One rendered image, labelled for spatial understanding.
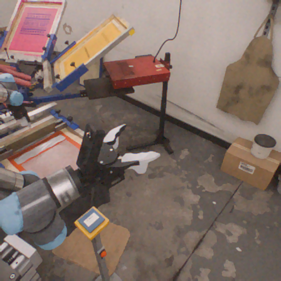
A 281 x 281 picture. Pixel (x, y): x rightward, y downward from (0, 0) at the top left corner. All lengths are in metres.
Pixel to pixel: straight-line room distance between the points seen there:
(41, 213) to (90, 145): 0.17
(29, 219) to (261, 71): 2.40
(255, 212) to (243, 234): 0.31
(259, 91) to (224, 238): 1.47
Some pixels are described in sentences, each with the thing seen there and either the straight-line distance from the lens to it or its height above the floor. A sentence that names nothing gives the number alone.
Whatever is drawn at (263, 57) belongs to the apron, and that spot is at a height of 1.23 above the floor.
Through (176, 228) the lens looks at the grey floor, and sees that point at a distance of 2.36.
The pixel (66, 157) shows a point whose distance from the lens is 1.62.
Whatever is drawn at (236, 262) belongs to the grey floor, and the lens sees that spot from 2.35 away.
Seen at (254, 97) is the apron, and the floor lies 0.83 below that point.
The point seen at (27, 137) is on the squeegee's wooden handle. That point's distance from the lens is 1.73.
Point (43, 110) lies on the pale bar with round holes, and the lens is 2.00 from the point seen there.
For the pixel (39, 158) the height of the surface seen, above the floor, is 0.96.
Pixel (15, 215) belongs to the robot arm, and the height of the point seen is 1.64.
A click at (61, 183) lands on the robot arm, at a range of 0.52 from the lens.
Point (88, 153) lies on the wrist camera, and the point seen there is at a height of 1.70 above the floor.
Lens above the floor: 2.04
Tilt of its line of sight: 40 degrees down
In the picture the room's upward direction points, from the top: straight up
